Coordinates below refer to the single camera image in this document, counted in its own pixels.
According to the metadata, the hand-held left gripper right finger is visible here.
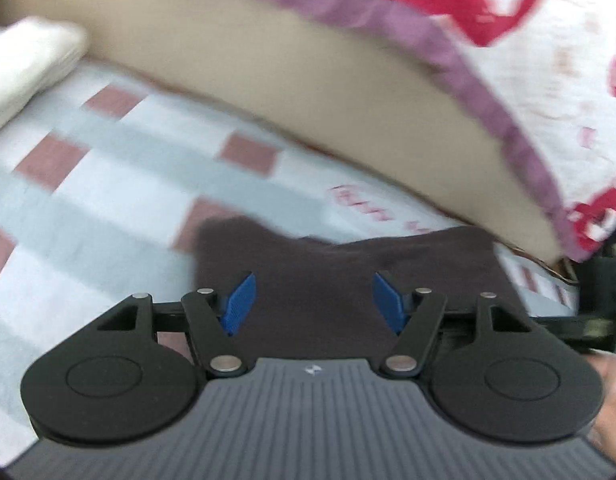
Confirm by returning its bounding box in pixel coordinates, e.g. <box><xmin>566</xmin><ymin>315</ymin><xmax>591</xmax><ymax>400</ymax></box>
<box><xmin>372</xmin><ymin>270</ymin><xmax>533</xmax><ymax>379</ymax></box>

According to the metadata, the white quilt with purple ruffle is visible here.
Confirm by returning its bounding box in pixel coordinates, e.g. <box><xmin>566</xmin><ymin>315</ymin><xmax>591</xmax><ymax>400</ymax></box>
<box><xmin>0</xmin><ymin>0</ymin><xmax>616</xmax><ymax>264</ymax></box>

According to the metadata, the dark brown knit sweater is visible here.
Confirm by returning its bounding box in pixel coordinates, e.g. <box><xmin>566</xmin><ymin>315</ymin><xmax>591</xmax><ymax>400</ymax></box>
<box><xmin>194</xmin><ymin>215</ymin><xmax>531</xmax><ymax>367</ymax></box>

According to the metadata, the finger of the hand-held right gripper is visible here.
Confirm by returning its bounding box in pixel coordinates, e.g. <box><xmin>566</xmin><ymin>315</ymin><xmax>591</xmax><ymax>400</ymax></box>
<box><xmin>530</xmin><ymin>316</ymin><xmax>589</xmax><ymax>347</ymax></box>

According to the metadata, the white folded garment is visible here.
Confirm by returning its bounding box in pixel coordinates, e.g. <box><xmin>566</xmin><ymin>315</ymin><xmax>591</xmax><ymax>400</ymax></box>
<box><xmin>0</xmin><ymin>16</ymin><xmax>89</xmax><ymax>139</ymax></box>

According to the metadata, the person's right hand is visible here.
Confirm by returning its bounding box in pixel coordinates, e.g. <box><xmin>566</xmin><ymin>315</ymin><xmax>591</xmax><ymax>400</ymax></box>
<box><xmin>588</xmin><ymin>350</ymin><xmax>616</xmax><ymax>461</ymax></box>

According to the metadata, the beige bed base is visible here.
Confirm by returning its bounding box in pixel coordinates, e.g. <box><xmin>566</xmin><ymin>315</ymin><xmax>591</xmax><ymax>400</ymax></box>
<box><xmin>0</xmin><ymin>0</ymin><xmax>564</xmax><ymax>264</ymax></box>

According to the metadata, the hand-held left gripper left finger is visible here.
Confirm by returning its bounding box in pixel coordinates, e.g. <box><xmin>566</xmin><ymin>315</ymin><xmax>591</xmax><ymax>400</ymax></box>
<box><xmin>96</xmin><ymin>272</ymin><xmax>257</xmax><ymax>378</ymax></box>

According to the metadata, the checkered pink grey mat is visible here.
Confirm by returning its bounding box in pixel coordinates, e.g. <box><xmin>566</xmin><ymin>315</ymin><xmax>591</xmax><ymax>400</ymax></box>
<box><xmin>0</xmin><ymin>57</ymin><xmax>583</xmax><ymax>467</ymax></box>

